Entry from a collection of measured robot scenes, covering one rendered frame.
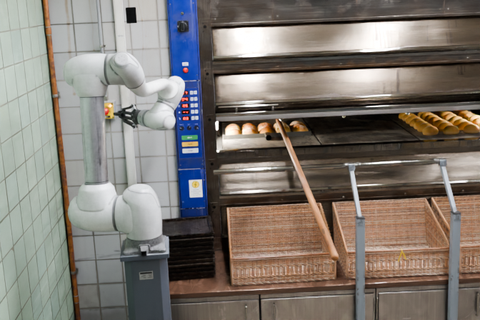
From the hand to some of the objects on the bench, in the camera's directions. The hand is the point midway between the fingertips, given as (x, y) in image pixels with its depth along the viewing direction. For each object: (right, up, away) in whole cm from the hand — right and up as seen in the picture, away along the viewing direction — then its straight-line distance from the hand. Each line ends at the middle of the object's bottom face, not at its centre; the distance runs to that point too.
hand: (118, 113), depth 349 cm
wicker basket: (+86, -83, +15) cm, 121 cm away
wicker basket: (+206, -78, +18) cm, 220 cm away
